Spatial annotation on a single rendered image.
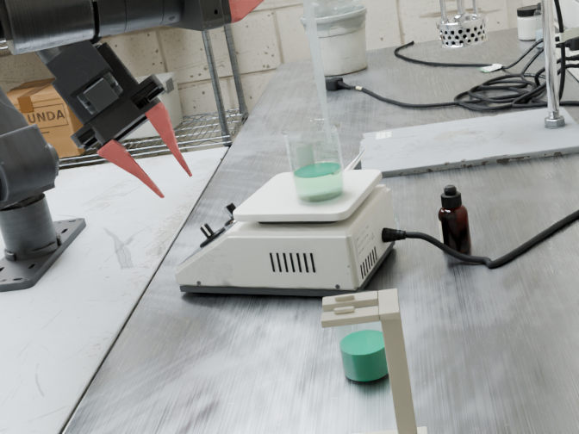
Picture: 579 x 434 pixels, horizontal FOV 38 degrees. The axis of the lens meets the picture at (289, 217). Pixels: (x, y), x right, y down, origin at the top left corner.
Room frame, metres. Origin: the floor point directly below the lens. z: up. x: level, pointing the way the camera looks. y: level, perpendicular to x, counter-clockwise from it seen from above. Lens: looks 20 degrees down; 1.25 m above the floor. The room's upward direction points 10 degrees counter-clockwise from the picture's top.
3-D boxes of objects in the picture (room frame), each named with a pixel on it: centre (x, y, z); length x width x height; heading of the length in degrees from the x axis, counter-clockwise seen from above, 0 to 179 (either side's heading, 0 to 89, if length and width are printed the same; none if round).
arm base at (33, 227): (1.00, 0.32, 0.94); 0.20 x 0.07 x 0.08; 170
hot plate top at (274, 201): (0.80, -0.02, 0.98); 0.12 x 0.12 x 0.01; 63
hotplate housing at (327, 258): (0.81, 0.00, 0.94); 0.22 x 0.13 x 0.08; 63
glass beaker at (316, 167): (0.77, -0.04, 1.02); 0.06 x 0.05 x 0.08; 48
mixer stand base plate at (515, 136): (1.13, -0.26, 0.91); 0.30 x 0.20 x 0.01; 80
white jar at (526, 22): (1.80, -0.58, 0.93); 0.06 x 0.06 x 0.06
